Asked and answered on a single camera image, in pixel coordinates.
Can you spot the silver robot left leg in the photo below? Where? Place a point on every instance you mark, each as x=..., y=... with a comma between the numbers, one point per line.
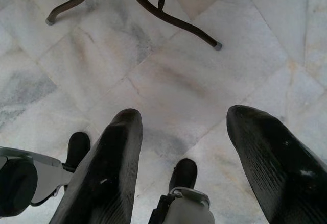
x=23, y=173

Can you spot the black robot right foot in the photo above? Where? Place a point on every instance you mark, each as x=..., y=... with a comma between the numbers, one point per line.
x=184, y=174

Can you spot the silver robot leg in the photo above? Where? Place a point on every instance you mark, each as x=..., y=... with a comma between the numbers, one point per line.
x=181, y=206
x=23, y=173

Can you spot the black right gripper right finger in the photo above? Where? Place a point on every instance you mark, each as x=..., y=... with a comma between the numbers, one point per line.
x=276, y=168

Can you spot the black robot left foot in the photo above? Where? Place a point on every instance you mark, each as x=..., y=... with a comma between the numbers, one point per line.
x=78, y=148

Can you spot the dark brown curved table leg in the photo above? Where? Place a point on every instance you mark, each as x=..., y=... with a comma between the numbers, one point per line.
x=74, y=0
x=168, y=17

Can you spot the silver robot right leg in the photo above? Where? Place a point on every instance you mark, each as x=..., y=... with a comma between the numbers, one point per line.
x=181, y=206

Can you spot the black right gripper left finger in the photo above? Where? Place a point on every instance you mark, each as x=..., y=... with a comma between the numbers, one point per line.
x=107, y=168

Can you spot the black robot foot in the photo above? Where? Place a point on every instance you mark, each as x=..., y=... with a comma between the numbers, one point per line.
x=184, y=174
x=78, y=148

